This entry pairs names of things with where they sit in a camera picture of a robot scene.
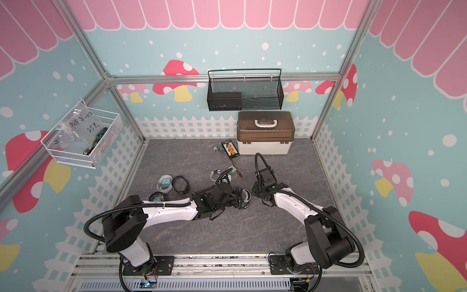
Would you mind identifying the black orange battery pack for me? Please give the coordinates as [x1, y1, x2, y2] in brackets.
[221, 139, 240, 159]

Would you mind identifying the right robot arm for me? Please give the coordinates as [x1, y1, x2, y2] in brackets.
[252, 167, 365, 270]

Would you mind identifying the black mesh wall basket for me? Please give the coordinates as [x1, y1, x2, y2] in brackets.
[207, 68, 284, 111]

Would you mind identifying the green charger cube far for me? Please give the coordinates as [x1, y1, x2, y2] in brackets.
[228, 165, 237, 175]

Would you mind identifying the white wire wall basket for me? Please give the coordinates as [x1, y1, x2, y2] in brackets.
[41, 100, 124, 169]

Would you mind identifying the clear plastic labelled bag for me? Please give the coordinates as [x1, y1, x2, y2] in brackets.
[54, 100, 107, 148]

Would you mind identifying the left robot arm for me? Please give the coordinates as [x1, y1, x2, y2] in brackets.
[83, 181, 251, 268]

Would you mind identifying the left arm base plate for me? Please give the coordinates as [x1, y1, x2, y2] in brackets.
[123, 256, 175, 276]

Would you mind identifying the brown lidded storage box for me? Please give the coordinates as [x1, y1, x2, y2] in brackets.
[237, 111, 296, 155]

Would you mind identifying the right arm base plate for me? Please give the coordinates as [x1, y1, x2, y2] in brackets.
[267, 253, 319, 276]

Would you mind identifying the green circuit board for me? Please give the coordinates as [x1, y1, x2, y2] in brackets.
[140, 279, 158, 289]

